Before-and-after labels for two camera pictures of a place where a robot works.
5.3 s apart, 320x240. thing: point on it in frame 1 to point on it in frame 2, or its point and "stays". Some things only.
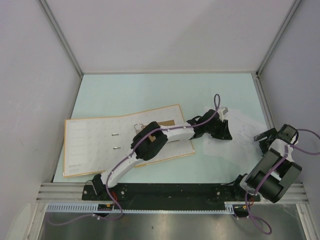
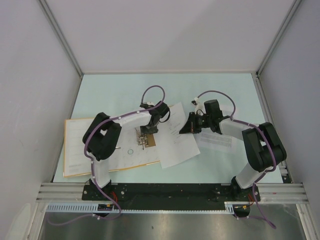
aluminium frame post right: x=296 y=4 stays
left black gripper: x=223 y=132 to x=151 y=130
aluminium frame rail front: x=73 y=192 stays
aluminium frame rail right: x=263 y=101 stays
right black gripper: x=262 y=143 to x=190 y=126
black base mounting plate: x=169 y=196 stays
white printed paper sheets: x=243 y=128 to x=175 y=148
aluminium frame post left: x=45 y=5 stays
